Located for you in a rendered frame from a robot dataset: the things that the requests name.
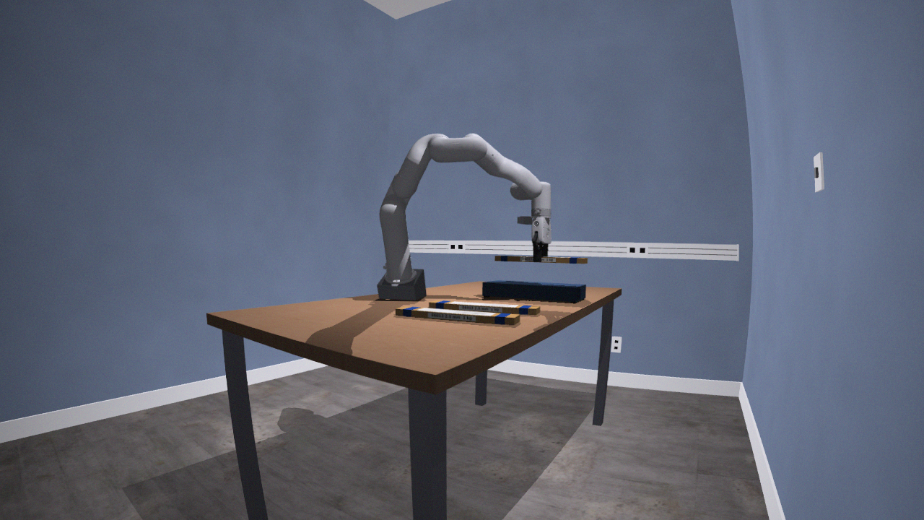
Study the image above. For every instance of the tan cardboard pack with white label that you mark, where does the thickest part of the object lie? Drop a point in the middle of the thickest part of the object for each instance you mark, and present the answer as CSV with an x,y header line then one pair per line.
x,y
485,307
451,315

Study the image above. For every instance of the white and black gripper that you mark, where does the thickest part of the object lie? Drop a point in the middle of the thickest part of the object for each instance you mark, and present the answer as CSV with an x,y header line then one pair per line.
x,y
541,232

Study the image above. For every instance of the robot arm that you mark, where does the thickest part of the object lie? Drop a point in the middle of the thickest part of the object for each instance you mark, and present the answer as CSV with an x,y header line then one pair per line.
x,y
442,149

